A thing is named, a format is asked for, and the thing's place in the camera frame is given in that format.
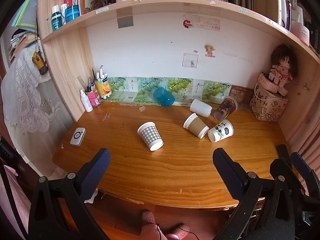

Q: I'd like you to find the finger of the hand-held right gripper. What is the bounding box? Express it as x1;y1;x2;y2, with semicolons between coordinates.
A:
290;152;320;196
269;144;292;180

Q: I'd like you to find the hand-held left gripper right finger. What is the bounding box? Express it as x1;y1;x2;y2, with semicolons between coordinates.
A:
213;148;296;240

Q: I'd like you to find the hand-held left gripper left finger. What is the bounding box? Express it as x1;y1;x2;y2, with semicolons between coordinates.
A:
28;148;111;240

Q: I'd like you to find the white panda print cup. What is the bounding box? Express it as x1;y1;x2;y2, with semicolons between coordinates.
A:
207;119;234;143

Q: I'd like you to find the brown paper cup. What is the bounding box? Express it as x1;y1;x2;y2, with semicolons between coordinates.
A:
183;113;210;139

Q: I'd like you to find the dark printed clear cup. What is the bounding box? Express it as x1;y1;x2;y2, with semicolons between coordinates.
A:
213;96;238;121

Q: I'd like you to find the grey checked paper cup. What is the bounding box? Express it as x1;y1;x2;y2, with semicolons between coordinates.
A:
137;121;164;152

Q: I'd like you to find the plain white cup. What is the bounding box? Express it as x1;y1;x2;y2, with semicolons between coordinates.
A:
189;99;213;118

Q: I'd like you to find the blue plastic cup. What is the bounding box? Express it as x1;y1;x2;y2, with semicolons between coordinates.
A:
153;87;175;108

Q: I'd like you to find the white pocket router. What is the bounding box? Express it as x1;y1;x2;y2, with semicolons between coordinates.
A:
70;127;86;147

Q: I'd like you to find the printed fabric basket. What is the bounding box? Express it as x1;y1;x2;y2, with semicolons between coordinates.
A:
250;72;289;122

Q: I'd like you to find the white squeeze bottle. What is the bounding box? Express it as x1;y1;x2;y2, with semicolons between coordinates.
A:
79;89;94;113

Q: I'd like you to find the pink pen holder can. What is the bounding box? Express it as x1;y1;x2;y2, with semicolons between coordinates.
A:
85;90;102;108

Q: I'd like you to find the pink round case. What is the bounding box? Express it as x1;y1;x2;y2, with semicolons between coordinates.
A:
257;73;279;93

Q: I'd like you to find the pink slipper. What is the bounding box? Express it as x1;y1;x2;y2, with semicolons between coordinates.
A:
141;210;157;228
166;224;191;240

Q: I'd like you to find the orange printed box with pens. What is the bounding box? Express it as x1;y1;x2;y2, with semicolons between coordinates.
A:
95;66;112;101

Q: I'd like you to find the pink cloth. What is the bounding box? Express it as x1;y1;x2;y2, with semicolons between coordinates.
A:
0;164;31;240

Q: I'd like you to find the brown-haired rag doll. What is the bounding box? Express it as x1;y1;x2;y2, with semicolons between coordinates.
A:
271;43;298;97

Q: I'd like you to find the clear plastic ruler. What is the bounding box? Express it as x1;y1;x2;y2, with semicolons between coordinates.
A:
77;76;88;91

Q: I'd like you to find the white lace cloth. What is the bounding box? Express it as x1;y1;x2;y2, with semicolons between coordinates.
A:
1;47;63;134

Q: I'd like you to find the wooden bookshelf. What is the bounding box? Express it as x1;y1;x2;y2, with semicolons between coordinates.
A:
37;0;320;143

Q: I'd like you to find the row of white books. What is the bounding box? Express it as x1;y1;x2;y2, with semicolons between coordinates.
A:
277;0;320;53

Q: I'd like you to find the pile of papers and books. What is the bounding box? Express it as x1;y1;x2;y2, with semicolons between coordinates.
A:
8;29;38;63

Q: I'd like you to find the grey tape patch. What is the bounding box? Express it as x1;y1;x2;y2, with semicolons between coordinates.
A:
117;7;134;29

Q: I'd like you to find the teal bottle with white cap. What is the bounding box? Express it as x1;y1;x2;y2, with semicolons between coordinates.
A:
51;5;62;32

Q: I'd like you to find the blue jar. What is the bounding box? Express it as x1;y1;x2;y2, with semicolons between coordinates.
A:
65;5;81;23

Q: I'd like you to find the green folder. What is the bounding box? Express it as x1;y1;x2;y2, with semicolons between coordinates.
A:
11;0;38;28

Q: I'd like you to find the pink wall note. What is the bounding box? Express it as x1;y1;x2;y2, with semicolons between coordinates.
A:
182;53;199;68

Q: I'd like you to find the yellow toy car keychain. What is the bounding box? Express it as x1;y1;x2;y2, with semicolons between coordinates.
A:
32;51;48;76

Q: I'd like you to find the white paper wall note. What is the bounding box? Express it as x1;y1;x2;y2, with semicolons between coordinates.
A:
193;16;221;32

